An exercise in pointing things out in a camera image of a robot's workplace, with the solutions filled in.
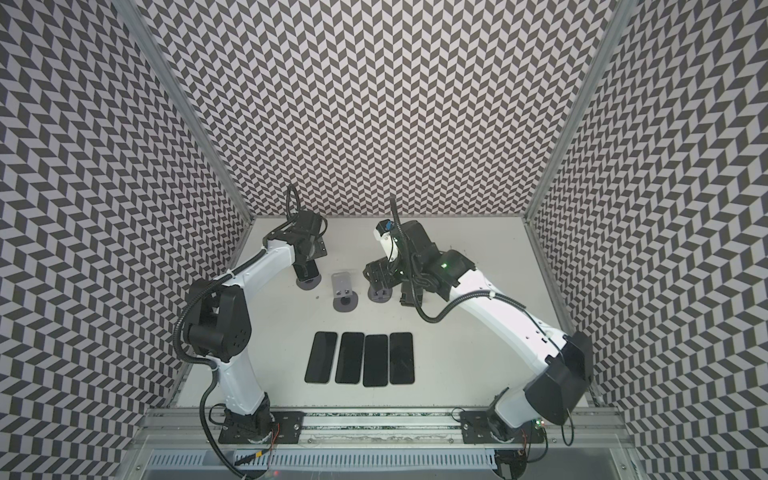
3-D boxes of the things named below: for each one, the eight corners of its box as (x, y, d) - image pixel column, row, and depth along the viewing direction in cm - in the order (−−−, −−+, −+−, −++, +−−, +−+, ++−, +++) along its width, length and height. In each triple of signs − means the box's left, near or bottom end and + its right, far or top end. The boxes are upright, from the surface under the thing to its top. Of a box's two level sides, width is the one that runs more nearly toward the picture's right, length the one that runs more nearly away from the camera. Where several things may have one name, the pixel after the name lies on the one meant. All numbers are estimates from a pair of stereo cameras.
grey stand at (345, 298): (333, 311, 96) (328, 296, 89) (337, 288, 102) (332, 272, 94) (356, 311, 96) (352, 296, 89) (358, 288, 102) (355, 272, 94)
